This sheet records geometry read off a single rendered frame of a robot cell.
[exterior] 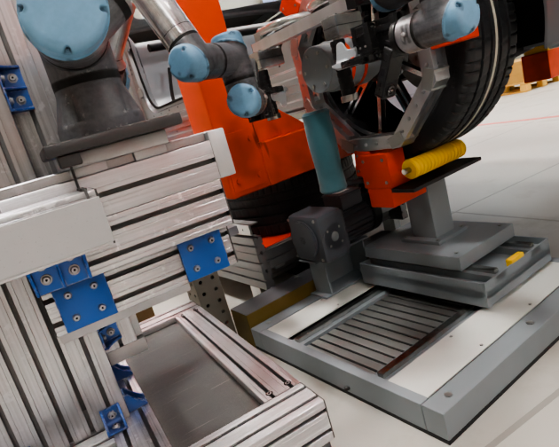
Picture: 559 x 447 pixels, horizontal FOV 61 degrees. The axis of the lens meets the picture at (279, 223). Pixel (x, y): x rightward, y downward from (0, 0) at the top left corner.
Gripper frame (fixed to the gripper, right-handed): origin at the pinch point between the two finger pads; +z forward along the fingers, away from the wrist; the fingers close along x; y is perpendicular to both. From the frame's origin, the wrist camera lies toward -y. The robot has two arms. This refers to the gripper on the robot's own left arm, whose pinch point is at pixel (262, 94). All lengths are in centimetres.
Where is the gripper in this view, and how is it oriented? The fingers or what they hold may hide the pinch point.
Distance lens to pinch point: 146.7
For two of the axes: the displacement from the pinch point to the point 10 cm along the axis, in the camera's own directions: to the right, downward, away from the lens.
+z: 1.1, -2.5, 9.6
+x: 9.6, -2.2, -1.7
